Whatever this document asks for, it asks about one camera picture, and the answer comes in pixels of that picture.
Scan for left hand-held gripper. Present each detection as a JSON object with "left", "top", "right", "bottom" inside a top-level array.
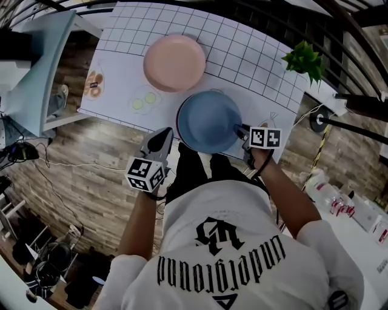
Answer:
[{"left": 124, "top": 127, "right": 175, "bottom": 194}]

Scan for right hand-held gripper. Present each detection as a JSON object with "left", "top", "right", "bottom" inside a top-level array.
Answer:
[{"left": 232, "top": 123, "right": 283, "bottom": 170}]

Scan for blue plate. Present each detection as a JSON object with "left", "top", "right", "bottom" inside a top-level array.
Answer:
[{"left": 176, "top": 90, "right": 243, "bottom": 154}]

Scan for pink plate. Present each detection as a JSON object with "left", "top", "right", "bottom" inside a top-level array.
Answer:
[{"left": 142, "top": 34, "right": 207, "bottom": 93}]

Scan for person's left forearm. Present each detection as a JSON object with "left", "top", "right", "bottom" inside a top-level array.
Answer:
[{"left": 114, "top": 190, "right": 166, "bottom": 265}]

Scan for person's right forearm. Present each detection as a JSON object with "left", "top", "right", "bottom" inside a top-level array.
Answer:
[{"left": 252, "top": 148, "right": 323, "bottom": 241}]

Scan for black trousers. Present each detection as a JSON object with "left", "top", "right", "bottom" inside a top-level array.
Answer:
[{"left": 165, "top": 142, "right": 270, "bottom": 205}]

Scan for white grid mat with drawings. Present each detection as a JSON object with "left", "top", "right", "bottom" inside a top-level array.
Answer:
[{"left": 76, "top": 1, "right": 306, "bottom": 161}]

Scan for black round weight disc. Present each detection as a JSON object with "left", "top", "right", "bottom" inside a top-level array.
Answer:
[{"left": 309, "top": 105, "right": 330, "bottom": 133}]

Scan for green potted plant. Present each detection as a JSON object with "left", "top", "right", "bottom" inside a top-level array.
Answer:
[{"left": 281, "top": 40, "right": 327, "bottom": 89}]

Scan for white power adapter box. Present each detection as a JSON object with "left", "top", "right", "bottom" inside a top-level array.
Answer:
[{"left": 324, "top": 93, "right": 348, "bottom": 116}]

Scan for clear plastic bottle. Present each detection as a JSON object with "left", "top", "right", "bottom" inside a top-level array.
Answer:
[{"left": 304, "top": 168, "right": 341, "bottom": 210}]

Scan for black tripod stand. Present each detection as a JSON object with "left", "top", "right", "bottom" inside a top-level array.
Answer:
[{"left": 315, "top": 91, "right": 388, "bottom": 143}]

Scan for white power strip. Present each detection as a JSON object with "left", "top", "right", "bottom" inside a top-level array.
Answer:
[{"left": 67, "top": 223, "right": 84, "bottom": 239}]

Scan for white printed t-shirt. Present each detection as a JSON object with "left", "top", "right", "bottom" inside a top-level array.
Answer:
[{"left": 94, "top": 179, "right": 365, "bottom": 310}]

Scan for clear bottle with red label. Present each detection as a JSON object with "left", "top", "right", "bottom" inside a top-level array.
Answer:
[{"left": 328, "top": 191, "right": 357, "bottom": 218}]

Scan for black metal rack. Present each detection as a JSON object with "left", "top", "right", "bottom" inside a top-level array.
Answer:
[{"left": 248, "top": 0, "right": 388, "bottom": 97}]

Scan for light blue desk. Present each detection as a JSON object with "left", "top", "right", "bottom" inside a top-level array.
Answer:
[{"left": 0, "top": 8, "right": 104, "bottom": 139}]

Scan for black device on floor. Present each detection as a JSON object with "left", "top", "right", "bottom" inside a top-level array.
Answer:
[{"left": 7, "top": 141, "right": 41, "bottom": 162}]

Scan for white cardboard box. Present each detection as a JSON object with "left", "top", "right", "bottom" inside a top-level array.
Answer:
[{"left": 353, "top": 193, "right": 386, "bottom": 234}]

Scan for black backpack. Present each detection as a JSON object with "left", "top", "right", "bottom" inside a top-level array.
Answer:
[{"left": 24, "top": 241, "right": 74, "bottom": 301}]

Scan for black monitor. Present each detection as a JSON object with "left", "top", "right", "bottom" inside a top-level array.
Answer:
[{"left": 0, "top": 29, "right": 42, "bottom": 62}]

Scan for small box with red label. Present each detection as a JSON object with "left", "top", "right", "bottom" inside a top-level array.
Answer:
[{"left": 370, "top": 220, "right": 388, "bottom": 246}]

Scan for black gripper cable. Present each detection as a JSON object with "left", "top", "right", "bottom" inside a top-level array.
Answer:
[{"left": 250, "top": 148, "right": 274, "bottom": 182}]

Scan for yellow black striped strap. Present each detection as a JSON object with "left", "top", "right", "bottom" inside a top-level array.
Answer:
[{"left": 302, "top": 123, "right": 330, "bottom": 192}]

